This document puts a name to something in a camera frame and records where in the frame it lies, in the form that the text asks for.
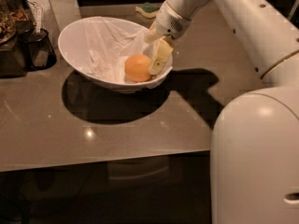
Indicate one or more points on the white paper napkin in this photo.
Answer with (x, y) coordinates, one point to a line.
(110, 42)

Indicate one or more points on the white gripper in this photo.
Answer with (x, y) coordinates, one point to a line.
(169, 23)

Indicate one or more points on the yellow green sponge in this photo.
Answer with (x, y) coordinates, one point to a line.
(147, 10)

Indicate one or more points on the orange fruit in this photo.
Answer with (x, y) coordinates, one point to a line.
(136, 67)

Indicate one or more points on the dark tray of food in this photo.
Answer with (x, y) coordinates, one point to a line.
(13, 21)

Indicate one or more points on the black mesh cup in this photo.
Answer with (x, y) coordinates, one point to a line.
(38, 50)

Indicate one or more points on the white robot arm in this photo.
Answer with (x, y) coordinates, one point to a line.
(254, 154)

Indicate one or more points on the white bowl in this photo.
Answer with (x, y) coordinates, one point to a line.
(73, 47)

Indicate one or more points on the white packet in cup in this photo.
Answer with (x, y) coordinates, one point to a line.
(38, 9)

